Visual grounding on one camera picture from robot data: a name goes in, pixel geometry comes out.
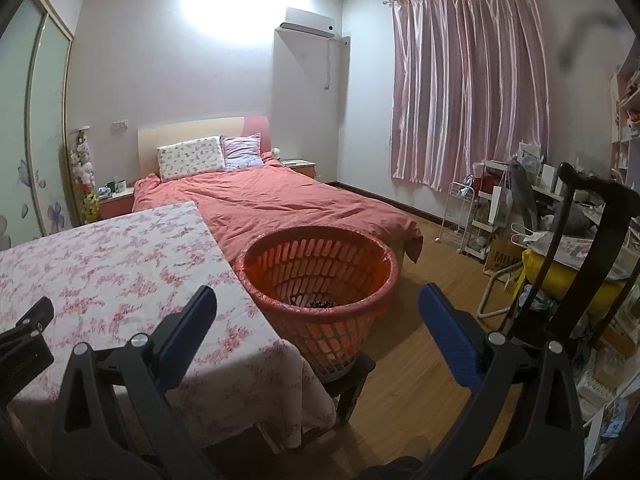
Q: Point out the hanging plush toys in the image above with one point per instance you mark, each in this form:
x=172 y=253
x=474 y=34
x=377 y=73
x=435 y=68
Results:
x=80 y=161

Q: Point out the right nightstand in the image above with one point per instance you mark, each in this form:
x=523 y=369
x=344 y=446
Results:
x=302 y=166

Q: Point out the white air conditioner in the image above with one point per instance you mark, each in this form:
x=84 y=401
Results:
x=308 y=23

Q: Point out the white wire rack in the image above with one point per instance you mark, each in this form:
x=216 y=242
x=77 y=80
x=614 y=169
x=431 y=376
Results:
x=457 y=217

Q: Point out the beige pink headboard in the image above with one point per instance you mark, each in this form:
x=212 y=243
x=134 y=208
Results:
x=151 y=138

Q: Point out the pink striped curtain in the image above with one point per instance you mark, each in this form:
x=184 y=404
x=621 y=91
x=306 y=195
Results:
x=470 y=83

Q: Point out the glass wardrobe purple flowers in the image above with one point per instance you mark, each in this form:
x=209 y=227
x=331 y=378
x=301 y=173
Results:
x=36 y=194

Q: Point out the black stool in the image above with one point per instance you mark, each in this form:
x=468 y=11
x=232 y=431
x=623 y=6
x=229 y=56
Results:
x=346 y=390

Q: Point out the salmon pink duvet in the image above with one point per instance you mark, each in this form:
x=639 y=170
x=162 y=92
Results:
x=238 y=206

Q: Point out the floral white pillow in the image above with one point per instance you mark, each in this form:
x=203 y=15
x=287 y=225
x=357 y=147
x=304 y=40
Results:
x=190 y=158

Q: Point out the white green mug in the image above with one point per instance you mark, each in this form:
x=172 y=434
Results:
x=120 y=186

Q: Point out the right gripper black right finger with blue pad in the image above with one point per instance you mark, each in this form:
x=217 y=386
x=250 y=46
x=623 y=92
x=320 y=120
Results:
x=544 y=439

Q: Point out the pink left nightstand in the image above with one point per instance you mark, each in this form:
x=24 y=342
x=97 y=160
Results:
x=118 y=204

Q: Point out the red plastic laundry basket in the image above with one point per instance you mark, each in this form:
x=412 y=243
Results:
x=321 y=288

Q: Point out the pink floral tablecloth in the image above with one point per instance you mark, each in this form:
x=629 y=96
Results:
x=116 y=278

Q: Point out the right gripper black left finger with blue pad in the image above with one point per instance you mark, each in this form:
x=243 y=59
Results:
x=90 y=438

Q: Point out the striped purple pillow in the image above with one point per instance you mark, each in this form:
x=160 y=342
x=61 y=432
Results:
x=242 y=152

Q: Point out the cluttered desk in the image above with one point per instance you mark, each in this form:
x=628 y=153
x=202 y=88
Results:
x=572 y=267

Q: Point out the yellow green plush toy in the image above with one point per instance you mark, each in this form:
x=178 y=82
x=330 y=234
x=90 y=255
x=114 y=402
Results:
x=91 y=207

